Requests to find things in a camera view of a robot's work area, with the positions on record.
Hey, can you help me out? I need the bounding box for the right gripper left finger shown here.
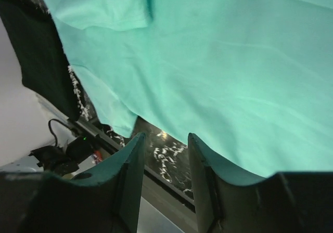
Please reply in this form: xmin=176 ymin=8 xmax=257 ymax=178
xmin=71 ymin=133 xmax=146 ymax=232

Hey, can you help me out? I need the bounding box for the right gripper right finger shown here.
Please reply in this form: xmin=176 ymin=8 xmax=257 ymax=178
xmin=188 ymin=133 xmax=276 ymax=232

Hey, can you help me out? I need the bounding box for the turquoise t shirt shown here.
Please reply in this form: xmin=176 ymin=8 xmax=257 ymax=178
xmin=43 ymin=0 xmax=332 ymax=177

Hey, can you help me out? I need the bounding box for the folded black t shirt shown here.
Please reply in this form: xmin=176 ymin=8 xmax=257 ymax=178
xmin=1 ymin=0 xmax=80 ymax=121

